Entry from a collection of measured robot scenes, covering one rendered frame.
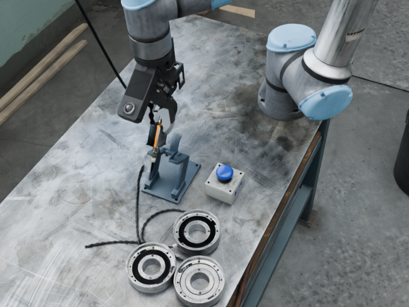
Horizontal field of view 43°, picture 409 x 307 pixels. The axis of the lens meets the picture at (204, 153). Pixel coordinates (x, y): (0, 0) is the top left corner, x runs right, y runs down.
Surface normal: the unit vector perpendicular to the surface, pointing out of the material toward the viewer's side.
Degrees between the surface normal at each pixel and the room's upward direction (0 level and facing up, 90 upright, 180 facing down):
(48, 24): 90
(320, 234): 0
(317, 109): 97
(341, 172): 0
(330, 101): 97
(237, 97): 0
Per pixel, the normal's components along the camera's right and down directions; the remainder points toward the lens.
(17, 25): 0.88, 0.33
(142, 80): -0.26, -0.18
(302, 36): -0.09, -0.73
